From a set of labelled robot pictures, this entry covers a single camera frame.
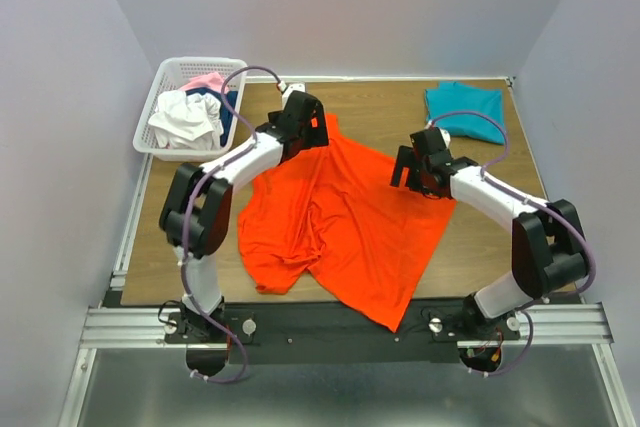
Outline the white plastic laundry basket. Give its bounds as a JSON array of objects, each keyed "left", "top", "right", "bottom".
[{"left": 133, "top": 56, "right": 247, "bottom": 163}]

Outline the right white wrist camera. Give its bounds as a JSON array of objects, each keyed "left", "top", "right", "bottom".
[{"left": 437, "top": 128, "right": 451, "bottom": 148}]

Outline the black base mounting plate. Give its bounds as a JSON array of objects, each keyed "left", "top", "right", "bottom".
[{"left": 158, "top": 298, "right": 520, "bottom": 370}]

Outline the aluminium extrusion frame rail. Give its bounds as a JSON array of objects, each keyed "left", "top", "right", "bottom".
[{"left": 60, "top": 157, "right": 639, "bottom": 426}]

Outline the teal t shirt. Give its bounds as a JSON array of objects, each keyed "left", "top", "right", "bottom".
[{"left": 425, "top": 81, "right": 506, "bottom": 145}]

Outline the orange t shirt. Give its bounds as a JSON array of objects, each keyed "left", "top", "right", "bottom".
[{"left": 238, "top": 114, "right": 456, "bottom": 331}]

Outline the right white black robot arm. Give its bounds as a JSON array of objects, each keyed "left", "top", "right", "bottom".
[{"left": 390, "top": 126, "right": 594, "bottom": 339}]

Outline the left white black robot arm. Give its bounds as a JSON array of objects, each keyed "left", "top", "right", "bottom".
[{"left": 159, "top": 88, "right": 329, "bottom": 343}]

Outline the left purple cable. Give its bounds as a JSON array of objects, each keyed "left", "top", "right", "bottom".
[{"left": 179, "top": 64, "right": 287, "bottom": 385}]

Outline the navy blue t shirt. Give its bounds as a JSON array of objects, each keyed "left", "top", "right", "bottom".
[{"left": 186, "top": 87, "right": 239, "bottom": 148}]

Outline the white crumpled t shirt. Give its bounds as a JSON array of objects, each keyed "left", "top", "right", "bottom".
[{"left": 148, "top": 90, "right": 224, "bottom": 151}]

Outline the pink t shirt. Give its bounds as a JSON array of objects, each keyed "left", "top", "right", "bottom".
[{"left": 180, "top": 72, "right": 229, "bottom": 95}]

